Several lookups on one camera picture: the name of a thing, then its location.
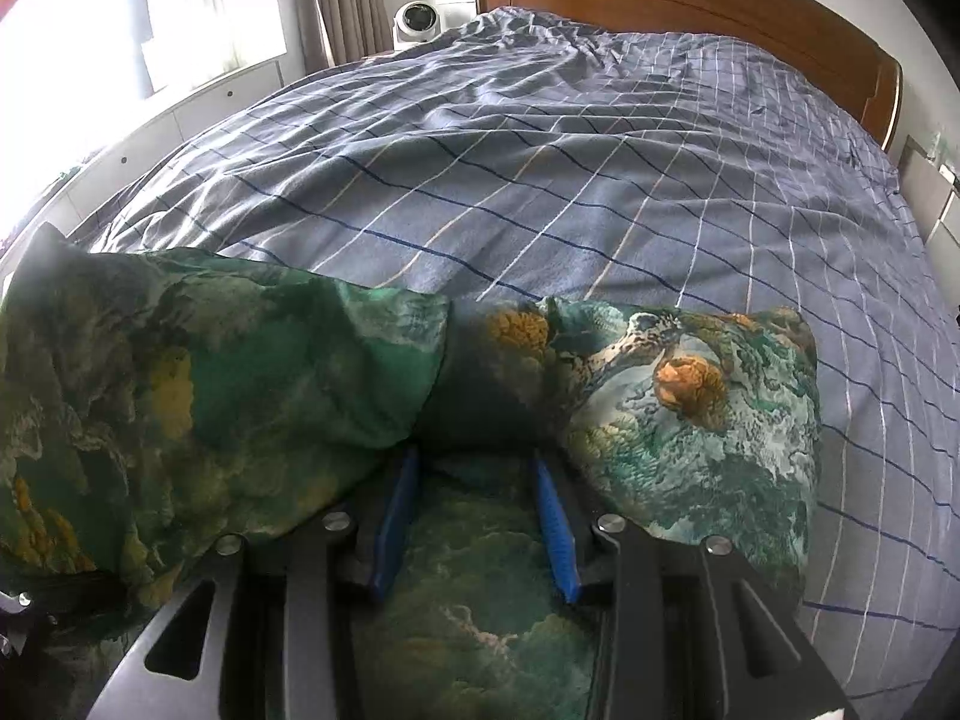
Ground green cloud print jacket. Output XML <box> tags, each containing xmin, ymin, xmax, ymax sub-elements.
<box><xmin>0</xmin><ymin>221</ymin><xmax>823</xmax><ymax>720</ymax></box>

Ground white desk with drawer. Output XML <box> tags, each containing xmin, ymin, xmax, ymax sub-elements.
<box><xmin>896</xmin><ymin>133</ymin><xmax>960</xmax><ymax>242</ymax></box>

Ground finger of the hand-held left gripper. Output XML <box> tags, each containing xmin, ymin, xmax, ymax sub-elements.
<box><xmin>0</xmin><ymin>589</ymin><xmax>55</xmax><ymax>665</ymax></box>

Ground small white fan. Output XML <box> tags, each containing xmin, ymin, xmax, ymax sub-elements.
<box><xmin>391</xmin><ymin>0</ymin><xmax>443</xmax><ymax>53</ymax></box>

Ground white sheer curtain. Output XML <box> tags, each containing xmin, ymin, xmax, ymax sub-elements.
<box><xmin>139</xmin><ymin>0</ymin><xmax>292</xmax><ymax>95</ymax></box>

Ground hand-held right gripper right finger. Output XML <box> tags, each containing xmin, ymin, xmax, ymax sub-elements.
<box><xmin>531</xmin><ymin>454</ymin><xmax>860</xmax><ymax>720</ymax></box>

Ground blue checked bed cover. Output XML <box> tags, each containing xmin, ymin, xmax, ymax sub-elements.
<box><xmin>71</xmin><ymin>6</ymin><xmax>960</xmax><ymax>706</ymax></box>

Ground beige curtain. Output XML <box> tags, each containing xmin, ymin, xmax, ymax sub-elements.
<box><xmin>298</xmin><ymin>0</ymin><xmax>396</xmax><ymax>70</ymax></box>

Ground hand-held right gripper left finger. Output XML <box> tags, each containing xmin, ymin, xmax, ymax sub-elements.
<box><xmin>88</xmin><ymin>446</ymin><xmax>421</xmax><ymax>720</ymax></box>

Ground white window cabinet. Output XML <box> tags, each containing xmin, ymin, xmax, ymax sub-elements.
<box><xmin>0</xmin><ymin>56</ymin><xmax>287</xmax><ymax>256</ymax></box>

